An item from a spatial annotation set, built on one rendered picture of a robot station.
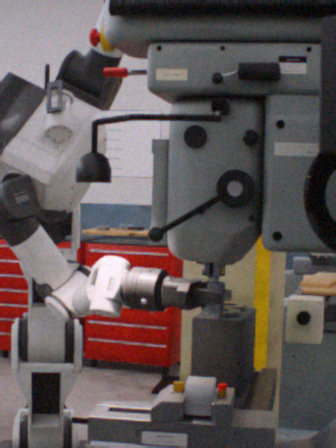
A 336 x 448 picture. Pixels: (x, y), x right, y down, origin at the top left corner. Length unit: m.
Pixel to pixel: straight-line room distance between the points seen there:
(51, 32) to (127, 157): 2.03
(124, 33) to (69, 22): 9.78
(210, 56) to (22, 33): 10.04
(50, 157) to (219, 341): 0.59
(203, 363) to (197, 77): 0.74
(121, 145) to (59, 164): 9.00
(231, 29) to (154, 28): 0.15
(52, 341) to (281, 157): 1.03
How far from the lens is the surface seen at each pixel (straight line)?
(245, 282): 3.39
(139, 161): 10.88
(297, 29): 1.53
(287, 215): 1.52
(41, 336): 2.30
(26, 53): 11.47
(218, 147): 1.55
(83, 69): 2.12
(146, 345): 6.33
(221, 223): 1.55
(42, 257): 1.94
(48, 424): 2.46
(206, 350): 1.96
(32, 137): 1.99
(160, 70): 1.56
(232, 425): 1.51
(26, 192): 1.92
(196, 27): 1.55
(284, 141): 1.52
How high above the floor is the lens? 1.46
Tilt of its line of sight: 3 degrees down
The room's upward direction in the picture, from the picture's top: 2 degrees clockwise
